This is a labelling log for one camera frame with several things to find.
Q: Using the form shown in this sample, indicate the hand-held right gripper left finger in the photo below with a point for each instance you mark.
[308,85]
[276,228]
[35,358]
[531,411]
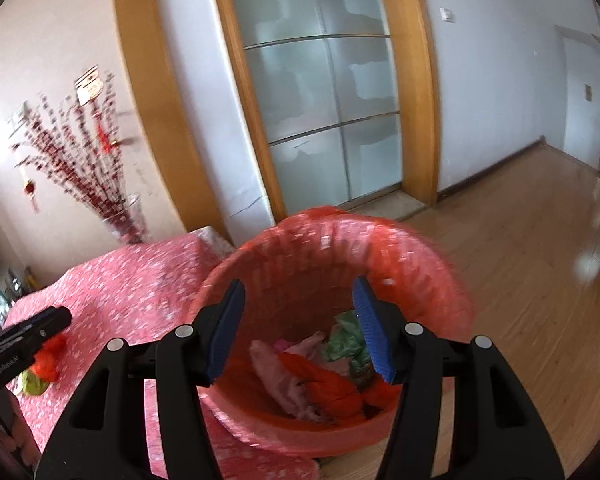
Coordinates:
[225,330]

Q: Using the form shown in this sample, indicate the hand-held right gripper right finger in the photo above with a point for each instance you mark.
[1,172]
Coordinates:
[375,330]

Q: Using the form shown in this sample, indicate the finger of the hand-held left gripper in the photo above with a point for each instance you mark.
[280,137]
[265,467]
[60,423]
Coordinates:
[35,330]

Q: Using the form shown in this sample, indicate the dark green plastic bag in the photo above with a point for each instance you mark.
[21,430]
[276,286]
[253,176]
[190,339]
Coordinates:
[347,342]

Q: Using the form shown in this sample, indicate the orange plastic bag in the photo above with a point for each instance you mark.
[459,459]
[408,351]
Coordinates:
[50,360]
[330,385]

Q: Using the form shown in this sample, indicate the olive green plastic bag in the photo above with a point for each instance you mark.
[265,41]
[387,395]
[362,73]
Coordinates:
[35,385]

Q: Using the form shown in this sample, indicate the translucent white plastic bag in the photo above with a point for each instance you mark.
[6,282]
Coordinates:
[275,370]

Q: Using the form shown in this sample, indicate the wastebasket with red liner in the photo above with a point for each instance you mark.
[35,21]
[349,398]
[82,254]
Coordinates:
[300,270]

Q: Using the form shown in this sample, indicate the red floral tablecloth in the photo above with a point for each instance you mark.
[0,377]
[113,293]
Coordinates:
[130,290]

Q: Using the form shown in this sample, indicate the small red lantern ornament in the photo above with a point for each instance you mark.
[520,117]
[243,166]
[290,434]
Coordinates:
[30,187]

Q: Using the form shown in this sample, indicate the glass vase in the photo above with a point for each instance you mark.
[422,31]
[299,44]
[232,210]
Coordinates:
[132,220]

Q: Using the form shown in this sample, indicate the red berry branches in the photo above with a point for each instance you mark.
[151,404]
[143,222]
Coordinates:
[75,160]

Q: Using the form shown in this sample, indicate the red knot hanging ornament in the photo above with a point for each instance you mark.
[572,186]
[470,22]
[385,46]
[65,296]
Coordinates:
[91,85]

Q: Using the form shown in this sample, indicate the frosted glass sliding door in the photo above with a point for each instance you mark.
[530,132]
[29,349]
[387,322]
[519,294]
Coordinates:
[305,85]

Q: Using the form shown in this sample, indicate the white light switch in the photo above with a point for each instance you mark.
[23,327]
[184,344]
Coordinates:
[21,122]

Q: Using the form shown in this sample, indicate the wooden door frame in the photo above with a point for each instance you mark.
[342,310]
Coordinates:
[420,85]

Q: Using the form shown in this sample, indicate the wooden wall trim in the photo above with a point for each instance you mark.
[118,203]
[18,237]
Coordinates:
[150,85]

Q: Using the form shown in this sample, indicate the small white wall switch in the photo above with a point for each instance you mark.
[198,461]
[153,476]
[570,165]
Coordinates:
[447,14]

